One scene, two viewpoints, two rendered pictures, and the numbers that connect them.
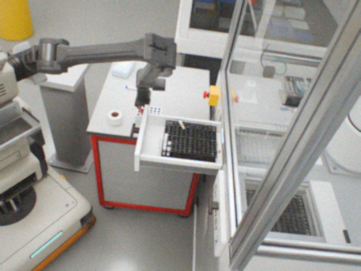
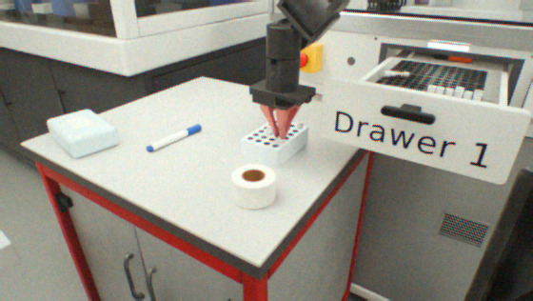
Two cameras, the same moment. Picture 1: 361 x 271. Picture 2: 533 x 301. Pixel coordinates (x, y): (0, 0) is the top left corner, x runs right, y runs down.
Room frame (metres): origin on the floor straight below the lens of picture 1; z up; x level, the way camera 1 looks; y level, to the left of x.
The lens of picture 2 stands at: (0.80, 0.68, 1.09)
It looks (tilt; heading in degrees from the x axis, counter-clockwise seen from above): 29 degrees down; 306
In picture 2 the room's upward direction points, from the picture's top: straight up
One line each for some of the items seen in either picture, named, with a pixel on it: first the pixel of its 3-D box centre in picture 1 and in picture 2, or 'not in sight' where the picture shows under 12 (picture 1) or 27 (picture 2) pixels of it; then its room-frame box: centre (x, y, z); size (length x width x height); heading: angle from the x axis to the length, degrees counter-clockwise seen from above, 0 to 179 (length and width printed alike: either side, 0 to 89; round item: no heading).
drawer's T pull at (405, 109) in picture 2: (135, 130); (408, 111); (0.90, 0.19, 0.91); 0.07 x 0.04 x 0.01; 4
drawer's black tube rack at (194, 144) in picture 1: (189, 142); (430, 92); (0.91, -0.04, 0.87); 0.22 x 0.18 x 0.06; 94
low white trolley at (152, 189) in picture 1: (152, 144); (227, 248); (1.31, 0.17, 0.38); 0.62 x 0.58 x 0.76; 4
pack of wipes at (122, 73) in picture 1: (124, 67); (82, 131); (1.50, 0.39, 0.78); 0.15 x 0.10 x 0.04; 172
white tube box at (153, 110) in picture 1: (148, 114); (275, 141); (1.14, 0.18, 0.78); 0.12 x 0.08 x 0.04; 93
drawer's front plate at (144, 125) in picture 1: (142, 136); (408, 125); (0.90, 0.16, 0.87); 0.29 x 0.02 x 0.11; 4
